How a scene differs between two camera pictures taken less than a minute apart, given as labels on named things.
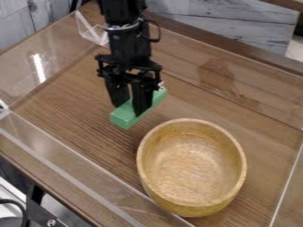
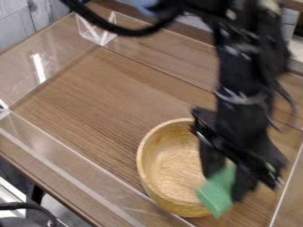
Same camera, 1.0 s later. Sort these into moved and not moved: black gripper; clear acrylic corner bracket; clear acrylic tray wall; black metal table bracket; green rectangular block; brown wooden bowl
Moved: black gripper; green rectangular block
Not moved: black metal table bracket; clear acrylic tray wall; brown wooden bowl; clear acrylic corner bracket
